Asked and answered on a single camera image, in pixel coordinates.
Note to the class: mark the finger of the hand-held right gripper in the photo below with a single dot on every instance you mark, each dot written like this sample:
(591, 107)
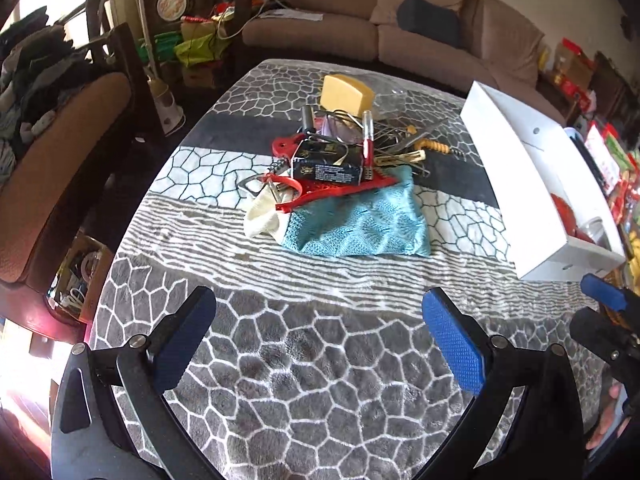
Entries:
(602, 292)
(595, 332)

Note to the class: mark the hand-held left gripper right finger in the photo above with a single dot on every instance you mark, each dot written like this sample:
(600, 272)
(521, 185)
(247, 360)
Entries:
(455, 345)

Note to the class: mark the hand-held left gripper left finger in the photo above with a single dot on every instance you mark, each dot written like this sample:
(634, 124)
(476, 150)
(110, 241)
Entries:
(185, 340)

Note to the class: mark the red object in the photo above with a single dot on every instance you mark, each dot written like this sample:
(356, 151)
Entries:
(562, 207)

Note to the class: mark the white cardboard box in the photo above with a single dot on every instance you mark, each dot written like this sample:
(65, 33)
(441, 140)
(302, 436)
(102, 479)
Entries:
(500, 125)

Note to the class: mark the person's right hand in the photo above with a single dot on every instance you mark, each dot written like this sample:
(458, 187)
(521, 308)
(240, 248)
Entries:
(607, 420)

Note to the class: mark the clear glass jar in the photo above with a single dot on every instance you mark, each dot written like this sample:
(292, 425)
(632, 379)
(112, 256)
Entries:
(595, 227)

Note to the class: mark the cardboard box of clutter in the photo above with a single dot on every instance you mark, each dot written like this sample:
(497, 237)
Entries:
(80, 280)

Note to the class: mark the red snack packets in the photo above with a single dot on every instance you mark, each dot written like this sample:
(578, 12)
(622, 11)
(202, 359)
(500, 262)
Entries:
(617, 165)

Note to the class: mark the cream knitted cloth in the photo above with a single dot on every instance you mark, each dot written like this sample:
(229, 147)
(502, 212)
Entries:
(262, 215)

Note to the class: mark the teal knitted cloth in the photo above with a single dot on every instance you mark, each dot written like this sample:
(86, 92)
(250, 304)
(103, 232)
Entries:
(360, 220)

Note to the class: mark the metal bottle opener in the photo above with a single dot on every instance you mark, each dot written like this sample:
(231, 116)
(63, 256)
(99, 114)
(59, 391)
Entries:
(250, 183)

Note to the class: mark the red plastic grid tray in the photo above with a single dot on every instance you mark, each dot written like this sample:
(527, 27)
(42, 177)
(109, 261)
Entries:
(345, 188)

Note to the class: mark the gold metal bar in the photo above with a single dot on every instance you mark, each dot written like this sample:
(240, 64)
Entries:
(400, 158)

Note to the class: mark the brown armchair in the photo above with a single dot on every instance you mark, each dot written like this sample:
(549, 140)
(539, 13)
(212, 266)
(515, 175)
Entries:
(55, 185)

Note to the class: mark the red plastic tool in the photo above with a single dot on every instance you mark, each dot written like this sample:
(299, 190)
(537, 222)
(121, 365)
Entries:
(285, 146)

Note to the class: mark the dark printed carton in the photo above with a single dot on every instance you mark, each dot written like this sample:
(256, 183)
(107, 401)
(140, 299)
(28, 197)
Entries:
(325, 162)

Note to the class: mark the white garment steamer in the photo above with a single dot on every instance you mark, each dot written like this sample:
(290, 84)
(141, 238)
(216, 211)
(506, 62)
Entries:
(165, 105)

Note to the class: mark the clear plastic bag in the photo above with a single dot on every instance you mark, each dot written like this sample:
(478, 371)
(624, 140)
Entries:
(395, 102)

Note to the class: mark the black cylinder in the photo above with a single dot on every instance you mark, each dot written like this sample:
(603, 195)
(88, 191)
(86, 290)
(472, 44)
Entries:
(307, 117)

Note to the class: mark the yellow sponge block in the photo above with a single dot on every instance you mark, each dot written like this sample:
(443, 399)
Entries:
(345, 91)

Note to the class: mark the green bag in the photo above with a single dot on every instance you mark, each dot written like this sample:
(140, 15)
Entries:
(195, 47)

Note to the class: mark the pile of clothes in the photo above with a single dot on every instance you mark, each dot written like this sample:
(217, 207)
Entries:
(35, 75)

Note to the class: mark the blue cushion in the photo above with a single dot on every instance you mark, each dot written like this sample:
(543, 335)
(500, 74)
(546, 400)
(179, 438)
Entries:
(430, 20)

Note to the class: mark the beige sofa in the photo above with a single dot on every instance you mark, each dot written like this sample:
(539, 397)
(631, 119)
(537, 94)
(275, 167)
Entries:
(325, 35)

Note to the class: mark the round printed tin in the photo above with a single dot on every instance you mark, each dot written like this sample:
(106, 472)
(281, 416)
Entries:
(172, 4)

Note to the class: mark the white papers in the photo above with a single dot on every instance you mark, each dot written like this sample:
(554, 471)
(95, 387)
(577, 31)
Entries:
(290, 14)

